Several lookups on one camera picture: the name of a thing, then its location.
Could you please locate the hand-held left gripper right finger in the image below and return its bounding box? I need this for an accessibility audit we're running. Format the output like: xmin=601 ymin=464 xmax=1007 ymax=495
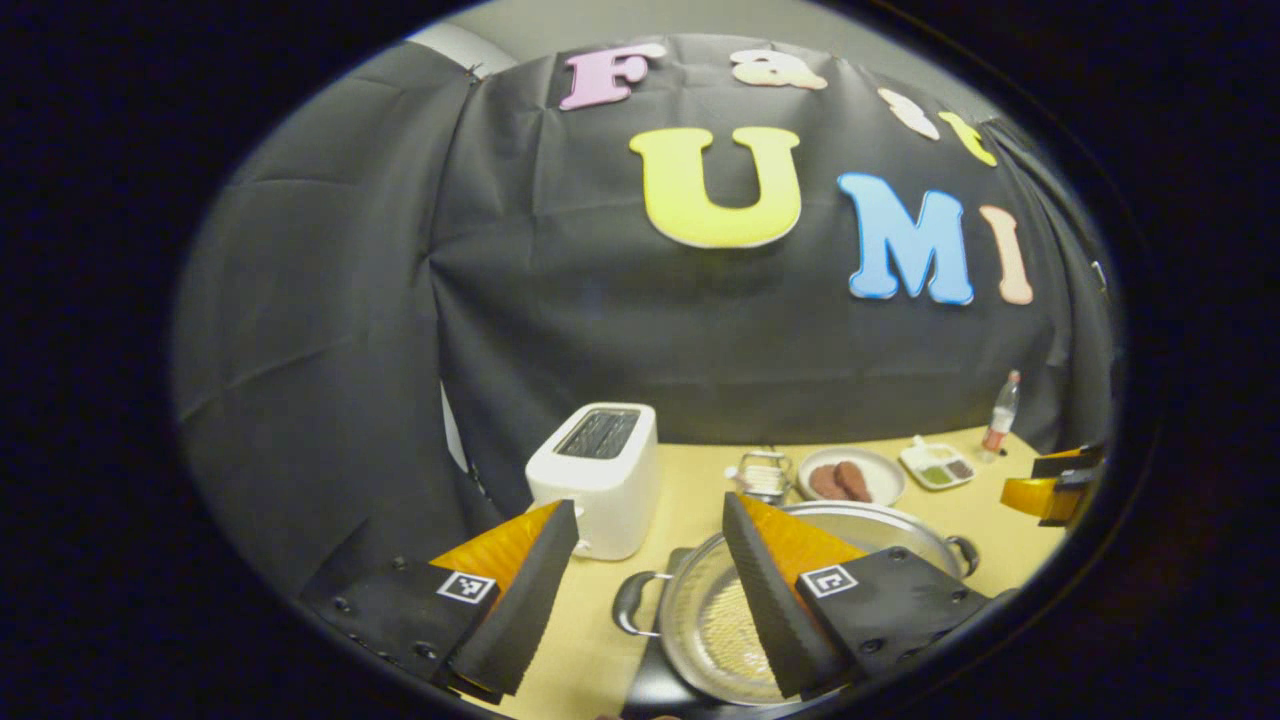
xmin=722 ymin=492 xmax=991 ymax=701

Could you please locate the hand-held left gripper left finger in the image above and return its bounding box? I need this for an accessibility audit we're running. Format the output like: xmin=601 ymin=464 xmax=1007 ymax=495
xmin=298 ymin=500 xmax=581 ymax=698

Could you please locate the stainless steel pot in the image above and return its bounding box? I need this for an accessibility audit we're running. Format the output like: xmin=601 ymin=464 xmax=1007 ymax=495
xmin=612 ymin=500 xmax=981 ymax=707

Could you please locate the black induction cooktop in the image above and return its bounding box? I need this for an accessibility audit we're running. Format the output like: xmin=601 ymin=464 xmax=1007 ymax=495
xmin=620 ymin=545 xmax=801 ymax=720

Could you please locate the pile of soybeans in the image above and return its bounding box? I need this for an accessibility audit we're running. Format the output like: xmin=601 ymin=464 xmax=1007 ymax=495
xmin=700 ymin=590 xmax=791 ymax=691

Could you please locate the clear plastic water bottle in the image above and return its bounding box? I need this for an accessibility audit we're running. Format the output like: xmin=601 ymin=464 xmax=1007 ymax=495
xmin=982 ymin=370 xmax=1023 ymax=463

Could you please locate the white toaster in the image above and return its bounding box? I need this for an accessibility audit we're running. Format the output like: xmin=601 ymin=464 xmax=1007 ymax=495
xmin=526 ymin=403 xmax=659 ymax=562

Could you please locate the white divided dish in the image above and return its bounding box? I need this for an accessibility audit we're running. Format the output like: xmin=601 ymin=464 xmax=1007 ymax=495
xmin=899 ymin=436 xmax=977 ymax=491

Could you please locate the white round plate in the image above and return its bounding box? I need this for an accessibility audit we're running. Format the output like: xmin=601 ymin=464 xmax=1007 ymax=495
xmin=797 ymin=446 xmax=907 ymax=507

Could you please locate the wire mesh basket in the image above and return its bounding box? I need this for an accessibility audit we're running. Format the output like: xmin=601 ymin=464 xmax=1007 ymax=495
xmin=727 ymin=449 xmax=794 ymax=504

